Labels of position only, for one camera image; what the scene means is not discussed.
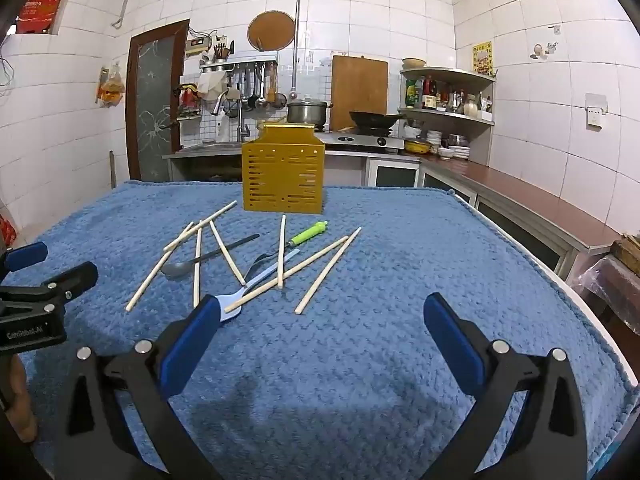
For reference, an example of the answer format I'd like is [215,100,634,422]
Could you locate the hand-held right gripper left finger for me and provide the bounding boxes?
[54,295,223,480]

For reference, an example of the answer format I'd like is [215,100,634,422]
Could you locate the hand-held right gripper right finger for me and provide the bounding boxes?
[422,292,588,480]

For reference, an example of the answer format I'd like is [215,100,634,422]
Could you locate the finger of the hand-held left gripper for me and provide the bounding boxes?
[0,241,49,281]
[0,261,99,311]

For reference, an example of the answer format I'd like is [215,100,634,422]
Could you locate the black-handled grey spoon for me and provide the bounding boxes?
[160,233,261,280]

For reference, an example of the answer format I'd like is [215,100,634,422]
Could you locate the group of wooden chopsticks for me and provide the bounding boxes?
[124,200,363,317]

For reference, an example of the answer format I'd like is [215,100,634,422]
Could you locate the green-handled utensil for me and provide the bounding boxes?
[276,221,329,257]

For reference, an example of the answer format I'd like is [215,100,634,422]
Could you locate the yellow perforated utensil holder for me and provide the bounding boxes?
[241,121,327,212]

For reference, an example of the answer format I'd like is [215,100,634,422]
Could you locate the person's left hand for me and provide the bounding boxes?
[0,355,39,443]

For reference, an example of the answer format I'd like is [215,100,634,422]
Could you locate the blue fleece blanket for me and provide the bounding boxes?
[0,180,640,480]

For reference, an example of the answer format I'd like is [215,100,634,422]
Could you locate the brown kitchen countertop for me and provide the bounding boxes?
[422,155,628,256]

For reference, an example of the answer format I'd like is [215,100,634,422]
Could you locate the clear plastic wrapped bundle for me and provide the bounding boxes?
[572,254,640,337]

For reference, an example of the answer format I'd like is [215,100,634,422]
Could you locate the glass door base cabinets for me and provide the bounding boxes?
[364,155,573,273]

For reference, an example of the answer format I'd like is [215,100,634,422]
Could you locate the hanging plastic bag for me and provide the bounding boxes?
[96,62,126,108]

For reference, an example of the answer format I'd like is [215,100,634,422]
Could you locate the stack of white bowls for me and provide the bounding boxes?
[425,130,472,161]

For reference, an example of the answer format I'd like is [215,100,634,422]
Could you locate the brown framed glass door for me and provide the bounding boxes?
[126,19,191,182]

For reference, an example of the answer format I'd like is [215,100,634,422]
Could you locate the steel gas stove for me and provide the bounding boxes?
[314,130,406,155]

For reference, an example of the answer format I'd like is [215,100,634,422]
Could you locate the metal sink faucet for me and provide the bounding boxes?
[234,100,252,144]

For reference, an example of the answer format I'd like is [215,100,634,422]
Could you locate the black wok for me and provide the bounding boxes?
[348,110,407,132]

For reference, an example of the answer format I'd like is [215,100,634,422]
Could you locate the red poster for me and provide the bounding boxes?
[20,0,69,34]

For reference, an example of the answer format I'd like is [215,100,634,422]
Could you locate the steel cooking pot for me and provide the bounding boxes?
[286,100,334,127]

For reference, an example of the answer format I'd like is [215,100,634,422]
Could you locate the wooden cutting board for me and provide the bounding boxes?
[330,55,390,132]

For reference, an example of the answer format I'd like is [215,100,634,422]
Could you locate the corner wall shelf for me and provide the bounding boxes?
[398,66,497,166]

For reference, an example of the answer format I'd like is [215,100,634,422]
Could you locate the wall utensil rack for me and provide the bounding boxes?
[198,52,279,117]

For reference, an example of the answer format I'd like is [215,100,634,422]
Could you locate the white wall socket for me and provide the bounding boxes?
[584,92,609,129]

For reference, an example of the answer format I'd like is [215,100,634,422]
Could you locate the yellow wall poster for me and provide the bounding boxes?
[472,40,495,76]

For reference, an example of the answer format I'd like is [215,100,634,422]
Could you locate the vertical wall pipe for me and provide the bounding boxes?
[294,0,305,102]

